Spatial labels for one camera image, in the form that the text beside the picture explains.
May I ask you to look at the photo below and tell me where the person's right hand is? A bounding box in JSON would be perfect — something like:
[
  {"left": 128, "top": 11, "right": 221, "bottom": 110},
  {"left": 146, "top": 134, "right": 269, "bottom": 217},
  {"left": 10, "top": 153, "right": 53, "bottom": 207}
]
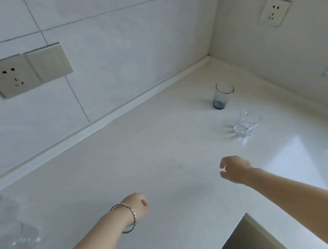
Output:
[{"left": 217, "top": 151, "right": 262, "bottom": 189}]

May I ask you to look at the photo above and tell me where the person's left hand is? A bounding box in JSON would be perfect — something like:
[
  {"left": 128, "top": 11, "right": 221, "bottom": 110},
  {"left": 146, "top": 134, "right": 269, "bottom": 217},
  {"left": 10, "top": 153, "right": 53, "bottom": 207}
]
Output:
[{"left": 122, "top": 190, "right": 154, "bottom": 226}]

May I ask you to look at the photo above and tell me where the clear glass cup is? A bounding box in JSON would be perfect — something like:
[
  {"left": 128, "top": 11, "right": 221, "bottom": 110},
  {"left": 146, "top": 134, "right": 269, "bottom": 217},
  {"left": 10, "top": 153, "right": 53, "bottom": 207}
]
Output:
[{"left": 230, "top": 107, "right": 266, "bottom": 138}]

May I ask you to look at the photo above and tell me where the small grey glass tumbler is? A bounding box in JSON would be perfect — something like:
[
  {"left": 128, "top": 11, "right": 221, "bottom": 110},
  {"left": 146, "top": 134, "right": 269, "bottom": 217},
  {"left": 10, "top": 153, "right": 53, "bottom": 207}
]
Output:
[{"left": 209, "top": 80, "right": 238, "bottom": 111}]

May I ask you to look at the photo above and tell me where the person's right forearm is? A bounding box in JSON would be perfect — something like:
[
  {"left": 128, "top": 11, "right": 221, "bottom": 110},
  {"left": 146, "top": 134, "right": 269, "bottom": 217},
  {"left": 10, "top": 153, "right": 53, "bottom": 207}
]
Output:
[{"left": 243, "top": 156, "right": 328, "bottom": 249}]

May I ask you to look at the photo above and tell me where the white backsplash strip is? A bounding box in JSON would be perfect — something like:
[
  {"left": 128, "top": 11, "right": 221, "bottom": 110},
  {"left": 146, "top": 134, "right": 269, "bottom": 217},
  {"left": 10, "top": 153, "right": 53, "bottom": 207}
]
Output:
[{"left": 0, "top": 55, "right": 227, "bottom": 190}]

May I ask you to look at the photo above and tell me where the thin braided bracelet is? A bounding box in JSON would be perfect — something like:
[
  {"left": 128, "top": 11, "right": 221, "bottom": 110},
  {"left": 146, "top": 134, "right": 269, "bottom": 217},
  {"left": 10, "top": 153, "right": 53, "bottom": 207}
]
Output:
[{"left": 108, "top": 201, "right": 138, "bottom": 236}]

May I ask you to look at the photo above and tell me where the white wall socket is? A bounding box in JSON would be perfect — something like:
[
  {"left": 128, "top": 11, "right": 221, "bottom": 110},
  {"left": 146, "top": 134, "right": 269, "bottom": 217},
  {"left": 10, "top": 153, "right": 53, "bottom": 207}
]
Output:
[{"left": 256, "top": 0, "right": 296, "bottom": 31}]

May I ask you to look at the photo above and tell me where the beige wall switch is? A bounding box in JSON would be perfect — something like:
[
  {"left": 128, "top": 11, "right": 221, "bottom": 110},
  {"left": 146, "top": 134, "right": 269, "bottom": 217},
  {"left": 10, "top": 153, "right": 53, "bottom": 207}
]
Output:
[{"left": 22, "top": 40, "right": 76, "bottom": 87}]

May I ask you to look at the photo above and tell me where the beige wall socket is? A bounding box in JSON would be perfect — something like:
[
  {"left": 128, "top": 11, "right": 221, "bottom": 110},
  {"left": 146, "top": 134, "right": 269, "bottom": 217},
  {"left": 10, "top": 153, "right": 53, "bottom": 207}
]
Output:
[{"left": 0, "top": 50, "right": 45, "bottom": 101}]

